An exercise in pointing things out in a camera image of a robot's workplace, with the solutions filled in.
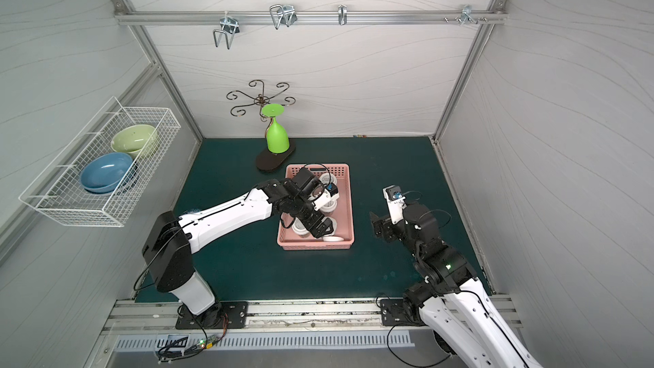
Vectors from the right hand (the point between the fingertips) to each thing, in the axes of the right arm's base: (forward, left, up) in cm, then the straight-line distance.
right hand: (389, 206), depth 73 cm
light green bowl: (+11, +75, +13) cm, 77 cm away
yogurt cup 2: (-4, +17, -14) cm, 22 cm away
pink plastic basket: (-3, +32, -21) cm, 38 cm away
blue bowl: (-2, +75, +15) cm, 77 cm away
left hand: (-2, +19, -9) cm, 21 cm away
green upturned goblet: (+24, +37, +2) cm, 45 cm away
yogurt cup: (-2, +28, -13) cm, 31 cm away
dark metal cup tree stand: (+33, +49, -21) cm, 62 cm away
